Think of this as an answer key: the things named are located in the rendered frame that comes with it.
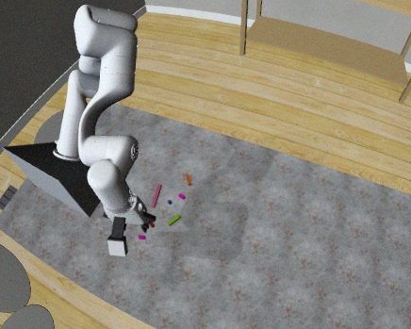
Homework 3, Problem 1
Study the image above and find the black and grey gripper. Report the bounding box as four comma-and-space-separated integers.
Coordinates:
103, 197, 156, 233

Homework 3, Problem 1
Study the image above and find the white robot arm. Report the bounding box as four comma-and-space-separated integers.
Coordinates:
53, 5, 139, 256

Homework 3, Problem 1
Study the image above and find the lime green rod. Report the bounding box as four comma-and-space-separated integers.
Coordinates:
168, 215, 182, 226

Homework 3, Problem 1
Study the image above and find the pink rod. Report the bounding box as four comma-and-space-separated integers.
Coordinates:
152, 184, 161, 208

